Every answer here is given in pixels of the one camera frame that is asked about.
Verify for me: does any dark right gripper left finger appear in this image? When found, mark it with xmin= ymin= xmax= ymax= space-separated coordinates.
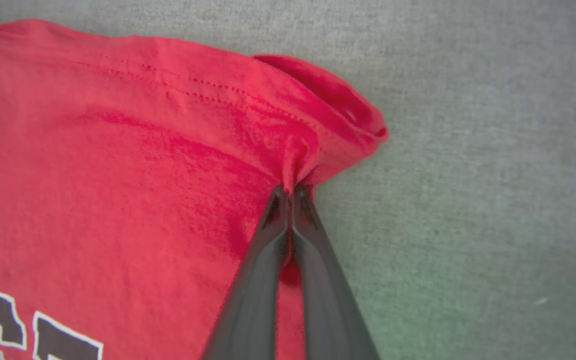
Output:
xmin=200 ymin=185 xmax=289 ymax=360

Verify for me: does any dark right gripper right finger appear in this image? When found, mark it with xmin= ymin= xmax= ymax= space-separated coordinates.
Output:
xmin=291 ymin=184 xmax=380 ymax=360

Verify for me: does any red white jersey shirt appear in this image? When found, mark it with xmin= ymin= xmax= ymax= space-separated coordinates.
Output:
xmin=0 ymin=19 xmax=390 ymax=360

